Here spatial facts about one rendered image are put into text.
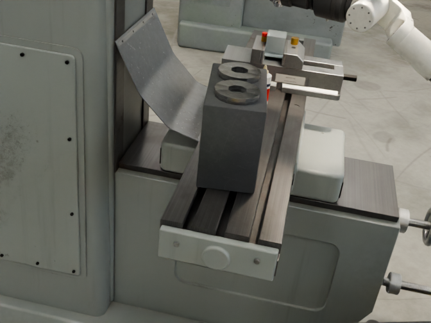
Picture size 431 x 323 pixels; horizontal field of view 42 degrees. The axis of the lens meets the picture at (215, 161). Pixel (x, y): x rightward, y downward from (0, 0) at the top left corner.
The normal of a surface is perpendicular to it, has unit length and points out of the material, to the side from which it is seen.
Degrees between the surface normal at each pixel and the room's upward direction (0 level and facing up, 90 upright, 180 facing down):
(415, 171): 0
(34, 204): 88
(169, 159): 90
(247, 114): 90
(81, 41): 88
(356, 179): 0
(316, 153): 0
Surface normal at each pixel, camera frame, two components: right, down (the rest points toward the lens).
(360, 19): -0.55, 0.50
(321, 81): -0.17, 0.50
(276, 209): 0.10, -0.85
